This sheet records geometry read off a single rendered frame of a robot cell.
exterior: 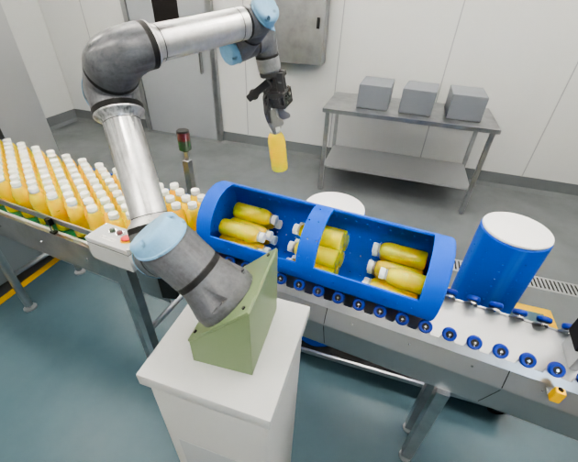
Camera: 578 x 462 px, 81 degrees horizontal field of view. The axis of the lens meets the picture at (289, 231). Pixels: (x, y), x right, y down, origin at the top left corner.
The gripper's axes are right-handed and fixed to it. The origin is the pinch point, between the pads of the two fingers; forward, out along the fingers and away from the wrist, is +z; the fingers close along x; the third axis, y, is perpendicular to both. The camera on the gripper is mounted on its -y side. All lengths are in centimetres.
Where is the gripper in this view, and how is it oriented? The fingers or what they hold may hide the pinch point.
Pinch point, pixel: (275, 127)
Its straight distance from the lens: 130.3
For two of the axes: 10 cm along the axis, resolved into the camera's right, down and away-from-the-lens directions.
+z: 1.6, 7.5, 6.5
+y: 9.1, 1.4, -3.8
